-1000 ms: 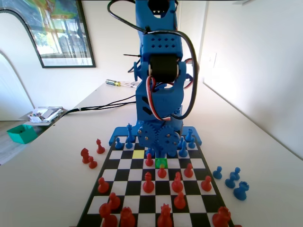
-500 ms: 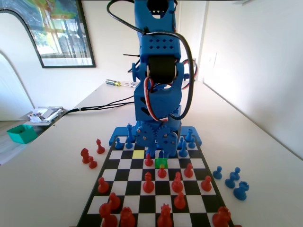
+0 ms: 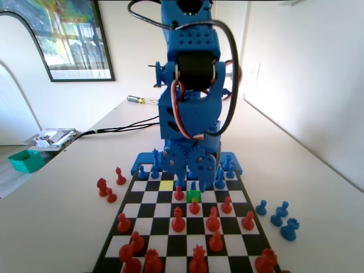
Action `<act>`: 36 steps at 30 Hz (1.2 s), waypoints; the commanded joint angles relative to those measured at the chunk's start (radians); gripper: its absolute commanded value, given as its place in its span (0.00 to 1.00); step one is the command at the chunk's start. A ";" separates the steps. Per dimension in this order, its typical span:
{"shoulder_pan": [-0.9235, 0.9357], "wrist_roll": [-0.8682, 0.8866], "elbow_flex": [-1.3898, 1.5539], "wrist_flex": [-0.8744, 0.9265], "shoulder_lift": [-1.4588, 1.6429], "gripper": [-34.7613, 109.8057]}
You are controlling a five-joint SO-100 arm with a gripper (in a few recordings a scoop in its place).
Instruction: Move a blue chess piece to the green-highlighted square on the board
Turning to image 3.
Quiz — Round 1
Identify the blue chess king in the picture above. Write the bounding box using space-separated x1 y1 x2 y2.
151 147 162 172

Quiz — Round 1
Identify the black white chess board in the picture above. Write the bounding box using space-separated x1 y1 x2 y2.
91 162 283 273

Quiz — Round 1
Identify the red chess bishop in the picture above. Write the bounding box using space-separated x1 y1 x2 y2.
171 206 187 233
115 167 127 185

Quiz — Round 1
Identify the red chess queen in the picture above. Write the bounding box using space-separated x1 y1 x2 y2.
188 244 208 273

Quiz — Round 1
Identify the white door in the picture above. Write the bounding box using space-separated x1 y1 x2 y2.
212 0 251 99

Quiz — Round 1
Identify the stack of papers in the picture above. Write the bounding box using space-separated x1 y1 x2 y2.
32 127 77 148

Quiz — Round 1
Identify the green plastic bin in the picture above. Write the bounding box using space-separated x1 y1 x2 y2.
7 150 46 173

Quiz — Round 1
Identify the black framed picture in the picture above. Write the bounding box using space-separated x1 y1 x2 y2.
27 0 116 83

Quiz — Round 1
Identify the white arched panel black edge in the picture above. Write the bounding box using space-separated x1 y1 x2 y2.
0 10 53 146

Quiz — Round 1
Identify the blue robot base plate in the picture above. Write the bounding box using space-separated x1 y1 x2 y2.
130 151 244 176

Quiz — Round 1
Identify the red white servo wire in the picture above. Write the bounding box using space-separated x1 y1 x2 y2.
221 61 245 102
170 79 205 142

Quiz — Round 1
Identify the yellow green handled screwdriver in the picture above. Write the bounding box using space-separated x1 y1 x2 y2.
126 95 159 106

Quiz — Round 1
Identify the white light switch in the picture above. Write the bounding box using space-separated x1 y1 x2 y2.
250 63 261 82

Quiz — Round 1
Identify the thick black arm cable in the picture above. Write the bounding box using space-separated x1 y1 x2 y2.
127 0 241 137

